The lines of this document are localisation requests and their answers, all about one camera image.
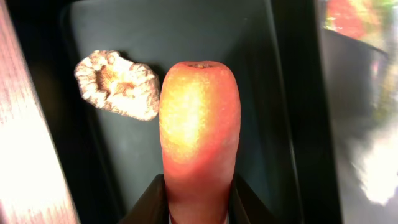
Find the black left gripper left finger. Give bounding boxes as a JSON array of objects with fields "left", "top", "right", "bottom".
[{"left": 118, "top": 174, "right": 170, "bottom": 224}]

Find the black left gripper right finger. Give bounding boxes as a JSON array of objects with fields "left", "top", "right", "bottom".
[{"left": 228, "top": 173, "right": 277, "bottom": 224}]

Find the orange carrot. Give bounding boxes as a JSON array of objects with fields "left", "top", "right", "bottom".
[{"left": 159, "top": 61, "right": 241, "bottom": 224}]

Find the brown walnut-like food scrap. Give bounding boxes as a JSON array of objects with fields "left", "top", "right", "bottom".
[{"left": 74, "top": 50, "right": 160, "bottom": 121}]

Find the black rectangular tray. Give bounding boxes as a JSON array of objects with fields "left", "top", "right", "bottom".
[{"left": 6, "top": 0, "right": 342, "bottom": 223}]

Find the clear plastic bin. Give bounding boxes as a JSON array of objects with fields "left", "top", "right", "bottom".
[{"left": 318, "top": 0, "right": 397, "bottom": 224}]

